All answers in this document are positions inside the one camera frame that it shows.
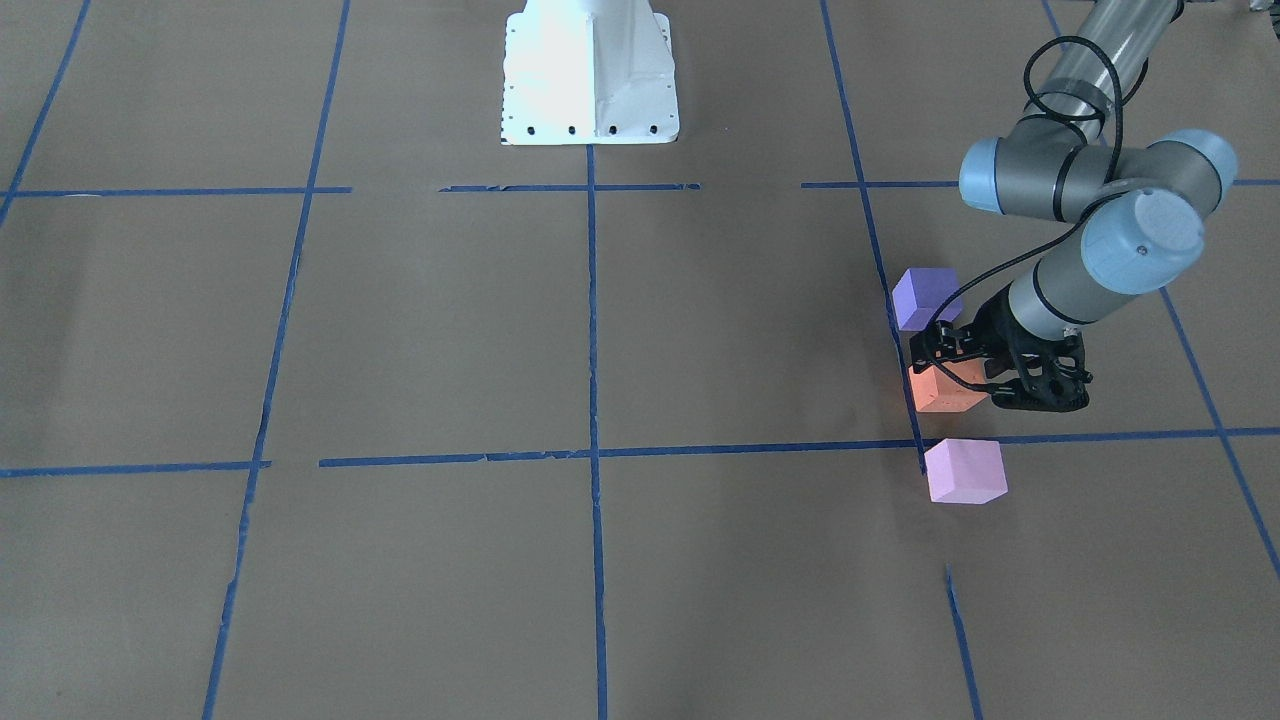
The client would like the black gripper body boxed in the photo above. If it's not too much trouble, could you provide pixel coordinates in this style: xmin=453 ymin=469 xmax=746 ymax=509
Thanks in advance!
xmin=963 ymin=288 xmax=1083 ymax=377

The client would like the orange foam cube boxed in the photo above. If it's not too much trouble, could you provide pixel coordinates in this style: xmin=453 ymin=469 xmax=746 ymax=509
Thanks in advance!
xmin=908 ymin=359 xmax=989 ymax=413

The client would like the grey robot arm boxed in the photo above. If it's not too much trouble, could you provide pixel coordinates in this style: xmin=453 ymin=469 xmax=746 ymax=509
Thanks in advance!
xmin=910 ymin=1 xmax=1239 ymax=413

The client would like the purple foam cube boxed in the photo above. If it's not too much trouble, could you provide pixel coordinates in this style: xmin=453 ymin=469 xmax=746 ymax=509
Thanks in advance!
xmin=890 ymin=266 xmax=960 ymax=332

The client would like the pink foam cube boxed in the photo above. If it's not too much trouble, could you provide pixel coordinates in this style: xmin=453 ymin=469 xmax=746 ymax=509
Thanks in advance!
xmin=924 ymin=438 xmax=1009 ymax=505

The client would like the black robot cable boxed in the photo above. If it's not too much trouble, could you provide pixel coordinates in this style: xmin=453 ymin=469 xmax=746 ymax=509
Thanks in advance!
xmin=931 ymin=36 xmax=1149 ymax=393

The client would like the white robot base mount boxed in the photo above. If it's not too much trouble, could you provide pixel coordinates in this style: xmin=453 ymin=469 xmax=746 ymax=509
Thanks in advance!
xmin=500 ymin=1 xmax=681 ymax=146

